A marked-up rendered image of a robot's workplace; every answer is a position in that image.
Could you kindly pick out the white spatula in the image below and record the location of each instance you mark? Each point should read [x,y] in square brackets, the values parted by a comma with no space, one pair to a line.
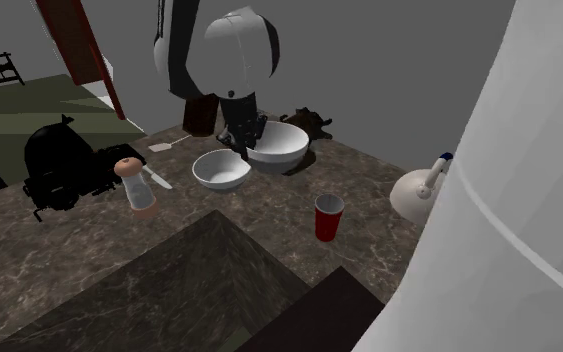
[160,146]

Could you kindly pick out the black coffee machine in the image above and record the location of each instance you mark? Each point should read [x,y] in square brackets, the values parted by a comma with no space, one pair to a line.
[56,161]

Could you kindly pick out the silver knife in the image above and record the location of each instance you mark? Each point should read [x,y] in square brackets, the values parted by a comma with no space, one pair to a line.
[159,179]

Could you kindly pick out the dark brown block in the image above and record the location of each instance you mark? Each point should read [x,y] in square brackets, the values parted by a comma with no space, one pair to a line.
[200,116]

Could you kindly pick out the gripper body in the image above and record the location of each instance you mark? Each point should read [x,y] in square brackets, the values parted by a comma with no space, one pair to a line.
[238,116]

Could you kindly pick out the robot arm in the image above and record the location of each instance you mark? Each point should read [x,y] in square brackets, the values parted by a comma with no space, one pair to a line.
[500,204]

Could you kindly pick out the red door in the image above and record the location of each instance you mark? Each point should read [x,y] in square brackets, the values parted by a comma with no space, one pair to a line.
[74,44]

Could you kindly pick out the dark brown figure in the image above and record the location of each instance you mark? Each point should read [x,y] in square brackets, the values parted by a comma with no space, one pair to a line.
[310,122]

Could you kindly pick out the red plastic cup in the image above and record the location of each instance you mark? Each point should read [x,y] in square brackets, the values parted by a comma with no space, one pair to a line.
[328,224]

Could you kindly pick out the large white bowl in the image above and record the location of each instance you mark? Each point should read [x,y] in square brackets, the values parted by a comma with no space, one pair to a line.
[281,141]

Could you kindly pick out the small white bowl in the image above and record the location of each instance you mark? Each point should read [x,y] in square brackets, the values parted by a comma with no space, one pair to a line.
[220,170]

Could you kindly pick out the glass grinder with wooden top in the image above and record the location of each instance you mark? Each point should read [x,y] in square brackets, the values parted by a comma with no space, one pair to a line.
[137,187]

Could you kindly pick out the white kettle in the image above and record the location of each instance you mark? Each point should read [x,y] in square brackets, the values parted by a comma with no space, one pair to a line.
[410,197]

